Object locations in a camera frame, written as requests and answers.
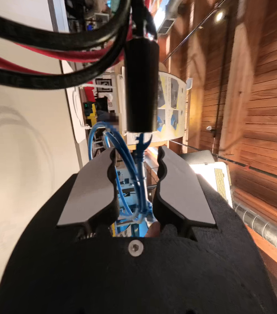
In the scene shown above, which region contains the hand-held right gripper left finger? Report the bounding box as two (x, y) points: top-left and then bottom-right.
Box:
(56, 148), (120, 229)

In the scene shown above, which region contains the instruction sheet on stand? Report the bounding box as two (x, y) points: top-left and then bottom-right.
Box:
(72, 66), (194, 146)

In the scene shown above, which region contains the blue ethernet cable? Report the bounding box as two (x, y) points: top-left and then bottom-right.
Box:
(87, 120), (155, 231)

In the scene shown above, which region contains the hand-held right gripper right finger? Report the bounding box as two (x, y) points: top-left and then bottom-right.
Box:
(153, 146), (217, 227)

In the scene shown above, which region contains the silver air duct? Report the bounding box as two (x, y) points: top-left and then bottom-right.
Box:
(231, 198), (277, 263)

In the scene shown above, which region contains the black ethernet cable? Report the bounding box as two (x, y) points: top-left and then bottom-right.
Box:
(0, 0), (159, 91)

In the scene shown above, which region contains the red ethernet cable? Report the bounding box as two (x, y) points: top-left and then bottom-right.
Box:
(0, 22), (139, 75)

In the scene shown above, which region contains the black ethernet adapter hub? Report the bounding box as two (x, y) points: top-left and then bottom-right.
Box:
(123, 37), (160, 134)

